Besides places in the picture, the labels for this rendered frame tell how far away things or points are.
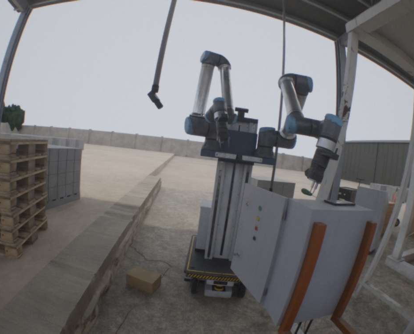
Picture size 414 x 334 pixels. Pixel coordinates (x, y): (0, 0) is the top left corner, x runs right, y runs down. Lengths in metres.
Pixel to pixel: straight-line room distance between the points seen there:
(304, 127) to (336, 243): 0.55
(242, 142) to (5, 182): 2.08
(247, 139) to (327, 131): 1.15
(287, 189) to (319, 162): 4.99
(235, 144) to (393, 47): 1.67
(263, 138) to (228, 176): 0.51
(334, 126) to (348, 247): 0.55
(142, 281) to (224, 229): 0.97
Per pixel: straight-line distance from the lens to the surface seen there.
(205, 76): 1.80
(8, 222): 2.01
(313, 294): 1.10
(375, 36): 1.82
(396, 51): 2.02
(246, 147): 1.99
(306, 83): 1.57
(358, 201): 4.29
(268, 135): 1.88
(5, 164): 1.90
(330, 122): 0.98
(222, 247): 2.28
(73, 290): 1.72
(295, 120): 1.05
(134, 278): 2.21
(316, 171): 0.96
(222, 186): 2.03
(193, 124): 1.74
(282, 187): 5.81
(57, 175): 3.43
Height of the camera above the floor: 1.41
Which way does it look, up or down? 4 degrees down
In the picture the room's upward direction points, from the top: 7 degrees clockwise
